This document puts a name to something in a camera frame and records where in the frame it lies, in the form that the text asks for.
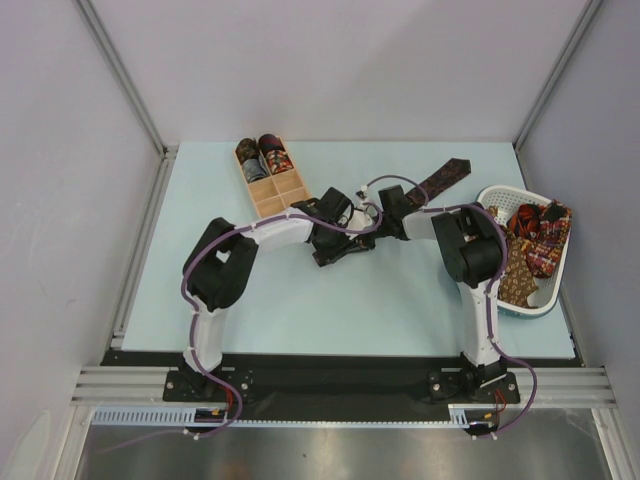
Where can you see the wooden compartment box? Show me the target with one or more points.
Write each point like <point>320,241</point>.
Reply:
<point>275,193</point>

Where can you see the white cable duct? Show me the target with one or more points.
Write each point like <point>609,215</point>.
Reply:
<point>210,417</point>

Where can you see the orange black tie in basket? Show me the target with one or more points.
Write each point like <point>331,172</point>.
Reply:
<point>525,222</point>

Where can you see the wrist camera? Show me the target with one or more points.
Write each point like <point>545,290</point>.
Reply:
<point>363,195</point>
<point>360,221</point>

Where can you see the dark paisley tie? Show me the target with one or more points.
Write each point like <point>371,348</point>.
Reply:
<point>442,177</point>

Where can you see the brown patterned tie in basket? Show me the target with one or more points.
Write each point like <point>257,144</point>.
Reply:
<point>517,284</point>

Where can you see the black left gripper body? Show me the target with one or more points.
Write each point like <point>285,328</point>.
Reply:
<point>335,243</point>

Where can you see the grey blue rolled tie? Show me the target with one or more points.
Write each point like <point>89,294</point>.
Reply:
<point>254,170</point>

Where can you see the red black rolled tie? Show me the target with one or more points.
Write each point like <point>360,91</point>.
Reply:
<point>278,161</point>

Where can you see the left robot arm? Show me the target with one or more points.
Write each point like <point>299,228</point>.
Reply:
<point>217,272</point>

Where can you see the white teal plastic basket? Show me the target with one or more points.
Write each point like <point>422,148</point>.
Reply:
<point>502,202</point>

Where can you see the brown rolled tie in box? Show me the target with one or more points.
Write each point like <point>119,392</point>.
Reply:
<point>247,149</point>

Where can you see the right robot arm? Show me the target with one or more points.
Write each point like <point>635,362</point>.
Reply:
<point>474,253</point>

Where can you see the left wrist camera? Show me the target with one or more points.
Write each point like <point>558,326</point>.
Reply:
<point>360,221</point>

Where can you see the aluminium frame rail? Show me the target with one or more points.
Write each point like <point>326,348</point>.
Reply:
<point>114,62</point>

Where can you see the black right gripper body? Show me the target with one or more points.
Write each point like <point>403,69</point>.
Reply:
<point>382,226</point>

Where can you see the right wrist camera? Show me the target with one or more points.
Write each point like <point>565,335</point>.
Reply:
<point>363,195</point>

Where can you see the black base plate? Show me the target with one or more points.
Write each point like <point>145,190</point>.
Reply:
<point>349,387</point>

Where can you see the navy red rolled tie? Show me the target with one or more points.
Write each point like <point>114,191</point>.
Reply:
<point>270,142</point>

